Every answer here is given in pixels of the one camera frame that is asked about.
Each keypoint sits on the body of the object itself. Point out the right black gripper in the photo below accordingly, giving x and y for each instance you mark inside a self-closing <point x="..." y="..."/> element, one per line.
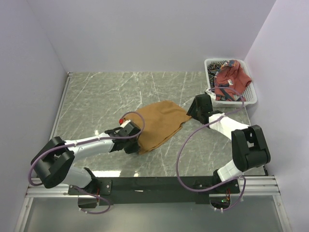
<point x="191" y="111"/>

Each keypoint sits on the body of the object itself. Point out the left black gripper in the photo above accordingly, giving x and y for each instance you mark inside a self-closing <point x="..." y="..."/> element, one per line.
<point x="134" y="148"/>

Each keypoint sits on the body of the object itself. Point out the tan ribbed tank top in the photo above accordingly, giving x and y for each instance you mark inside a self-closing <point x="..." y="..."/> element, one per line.
<point x="162" y="120"/>

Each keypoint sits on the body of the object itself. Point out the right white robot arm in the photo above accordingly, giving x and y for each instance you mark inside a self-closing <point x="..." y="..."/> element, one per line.
<point x="249" y="147"/>

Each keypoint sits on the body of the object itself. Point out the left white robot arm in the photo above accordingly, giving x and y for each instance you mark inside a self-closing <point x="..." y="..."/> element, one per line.
<point x="54" y="163"/>

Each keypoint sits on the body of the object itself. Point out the striped multicolour tank top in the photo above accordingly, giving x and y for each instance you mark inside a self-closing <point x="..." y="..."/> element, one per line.
<point x="213" y="72"/>

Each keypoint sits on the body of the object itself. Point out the rust red tank top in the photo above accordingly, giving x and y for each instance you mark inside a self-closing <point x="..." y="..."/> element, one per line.
<point x="230" y="81"/>

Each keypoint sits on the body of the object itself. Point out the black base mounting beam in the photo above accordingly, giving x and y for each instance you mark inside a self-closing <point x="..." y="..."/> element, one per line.
<point x="126" y="190"/>

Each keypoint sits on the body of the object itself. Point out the white plastic laundry basket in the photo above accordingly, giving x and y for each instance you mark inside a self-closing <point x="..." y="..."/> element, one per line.
<point x="249" y="93"/>

